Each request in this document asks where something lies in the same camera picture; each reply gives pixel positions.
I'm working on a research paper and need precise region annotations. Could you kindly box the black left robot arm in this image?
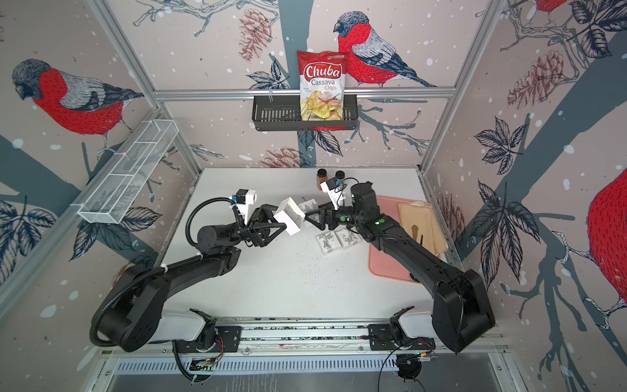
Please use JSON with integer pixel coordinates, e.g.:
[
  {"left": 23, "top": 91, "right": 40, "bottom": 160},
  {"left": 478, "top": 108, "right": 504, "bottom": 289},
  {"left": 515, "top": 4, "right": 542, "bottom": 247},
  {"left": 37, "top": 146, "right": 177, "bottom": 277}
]
[{"left": 89, "top": 197, "right": 287, "bottom": 352}]

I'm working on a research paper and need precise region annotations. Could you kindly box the pink plastic tray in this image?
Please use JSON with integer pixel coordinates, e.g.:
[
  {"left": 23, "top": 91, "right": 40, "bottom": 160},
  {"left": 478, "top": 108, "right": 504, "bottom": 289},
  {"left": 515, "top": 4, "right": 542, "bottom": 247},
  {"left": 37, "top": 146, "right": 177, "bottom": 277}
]
[{"left": 368, "top": 196, "right": 416, "bottom": 282}]

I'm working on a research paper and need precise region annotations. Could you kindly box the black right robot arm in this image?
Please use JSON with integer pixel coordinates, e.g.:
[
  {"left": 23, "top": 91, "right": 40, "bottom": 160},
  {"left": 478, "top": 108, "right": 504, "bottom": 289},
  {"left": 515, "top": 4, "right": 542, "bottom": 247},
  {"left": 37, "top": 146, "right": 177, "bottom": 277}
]
[{"left": 305, "top": 181, "right": 496, "bottom": 353}]

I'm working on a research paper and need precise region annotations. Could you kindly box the black wire wall basket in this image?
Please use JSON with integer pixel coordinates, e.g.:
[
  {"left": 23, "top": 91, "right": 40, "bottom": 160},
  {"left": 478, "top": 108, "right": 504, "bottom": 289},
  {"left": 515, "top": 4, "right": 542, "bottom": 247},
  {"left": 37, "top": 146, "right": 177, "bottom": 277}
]
[{"left": 252, "top": 95, "right": 359, "bottom": 132}]

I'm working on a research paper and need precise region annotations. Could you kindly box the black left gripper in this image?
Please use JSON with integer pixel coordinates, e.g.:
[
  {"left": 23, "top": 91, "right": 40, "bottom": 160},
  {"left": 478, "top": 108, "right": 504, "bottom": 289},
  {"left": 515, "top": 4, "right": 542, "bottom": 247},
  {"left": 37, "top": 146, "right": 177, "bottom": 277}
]
[{"left": 224, "top": 207, "right": 289, "bottom": 253}]

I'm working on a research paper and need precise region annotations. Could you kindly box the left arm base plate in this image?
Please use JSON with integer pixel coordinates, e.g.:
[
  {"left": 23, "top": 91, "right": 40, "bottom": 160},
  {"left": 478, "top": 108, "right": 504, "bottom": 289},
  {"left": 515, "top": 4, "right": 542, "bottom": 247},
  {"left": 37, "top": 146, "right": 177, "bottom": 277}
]
[{"left": 175, "top": 326, "right": 243, "bottom": 354}]

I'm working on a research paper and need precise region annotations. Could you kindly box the Chuba cassava chips bag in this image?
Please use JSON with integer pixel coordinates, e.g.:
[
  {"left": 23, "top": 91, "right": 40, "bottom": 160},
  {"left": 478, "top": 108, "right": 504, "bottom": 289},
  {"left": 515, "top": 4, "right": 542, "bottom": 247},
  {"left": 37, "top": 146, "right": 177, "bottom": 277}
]
[{"left": 297, "top": 51, "right": 348, "bottom": 131}]

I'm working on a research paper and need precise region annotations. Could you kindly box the wooden cutting board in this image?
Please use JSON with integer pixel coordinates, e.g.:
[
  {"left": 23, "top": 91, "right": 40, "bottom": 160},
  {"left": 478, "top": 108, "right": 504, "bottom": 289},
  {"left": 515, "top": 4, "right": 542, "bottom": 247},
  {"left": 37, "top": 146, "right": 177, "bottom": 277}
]
[{"left": 397, "top": 201, "right": 448, "bottom": 256}]

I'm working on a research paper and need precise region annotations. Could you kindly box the aluminium mounting rail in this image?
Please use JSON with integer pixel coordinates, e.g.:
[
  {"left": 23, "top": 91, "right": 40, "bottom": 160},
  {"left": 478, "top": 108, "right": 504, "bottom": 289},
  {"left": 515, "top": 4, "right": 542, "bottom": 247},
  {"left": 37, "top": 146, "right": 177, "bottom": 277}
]
[{"left": 102, "top": 318, "right": 506, "bottom": 359}]

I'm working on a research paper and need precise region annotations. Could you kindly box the white mesh wall shelf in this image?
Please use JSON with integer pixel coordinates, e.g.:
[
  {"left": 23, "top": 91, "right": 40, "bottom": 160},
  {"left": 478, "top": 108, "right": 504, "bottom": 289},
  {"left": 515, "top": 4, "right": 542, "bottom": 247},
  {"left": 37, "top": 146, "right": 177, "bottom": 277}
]
[{"left": 78, "top": 119, "right": 179, "bottom": 224}]

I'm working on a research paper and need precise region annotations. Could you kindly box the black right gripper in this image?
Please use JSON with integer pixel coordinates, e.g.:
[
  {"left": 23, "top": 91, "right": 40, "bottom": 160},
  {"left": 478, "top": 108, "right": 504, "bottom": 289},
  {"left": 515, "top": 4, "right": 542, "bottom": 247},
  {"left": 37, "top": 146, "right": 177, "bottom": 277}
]
[{"left": 303, "top": 200, "right": 364, "bottom": 234}]

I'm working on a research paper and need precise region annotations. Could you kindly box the white lift-off lid jewelry box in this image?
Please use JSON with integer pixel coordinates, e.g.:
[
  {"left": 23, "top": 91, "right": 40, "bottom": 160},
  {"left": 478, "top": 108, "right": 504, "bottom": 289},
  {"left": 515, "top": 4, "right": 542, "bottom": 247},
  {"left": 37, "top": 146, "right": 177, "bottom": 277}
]
[{"left": 335, "top": 228, "right": 362, "bottom": 250}]

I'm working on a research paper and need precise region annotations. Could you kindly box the orange spice jar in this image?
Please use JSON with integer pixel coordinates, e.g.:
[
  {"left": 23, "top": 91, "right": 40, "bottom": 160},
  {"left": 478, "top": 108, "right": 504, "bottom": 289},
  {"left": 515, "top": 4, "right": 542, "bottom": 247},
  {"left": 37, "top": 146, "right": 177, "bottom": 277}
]
[{"left": 317, "top": 168, "right": 328, "bottom": 190}]

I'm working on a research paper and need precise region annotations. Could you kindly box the white gift box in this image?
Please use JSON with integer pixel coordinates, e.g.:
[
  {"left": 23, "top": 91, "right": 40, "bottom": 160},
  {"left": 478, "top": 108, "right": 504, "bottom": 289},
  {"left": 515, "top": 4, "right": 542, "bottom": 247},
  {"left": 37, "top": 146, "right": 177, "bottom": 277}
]
[
  {"left": 274, "top": 198, "right": 305, "bottom": 236},
  {"left": 315, "top": 231, "right": 342, "bottom": 255}
]

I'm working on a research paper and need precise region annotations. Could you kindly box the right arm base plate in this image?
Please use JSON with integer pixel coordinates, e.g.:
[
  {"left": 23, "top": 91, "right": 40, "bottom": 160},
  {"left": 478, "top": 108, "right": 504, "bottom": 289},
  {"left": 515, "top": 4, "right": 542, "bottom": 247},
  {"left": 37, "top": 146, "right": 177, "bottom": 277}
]
[{"left": 367, "top": 323, "right": 435, "bottom": 351}]

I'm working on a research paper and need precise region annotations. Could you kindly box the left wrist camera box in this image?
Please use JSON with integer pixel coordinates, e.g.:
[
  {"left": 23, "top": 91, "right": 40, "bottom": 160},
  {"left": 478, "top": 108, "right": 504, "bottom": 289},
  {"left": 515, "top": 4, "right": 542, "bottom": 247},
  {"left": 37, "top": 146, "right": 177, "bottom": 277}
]
[{"left": 232, "top": 189, "right": 257, "bottom": 225}]

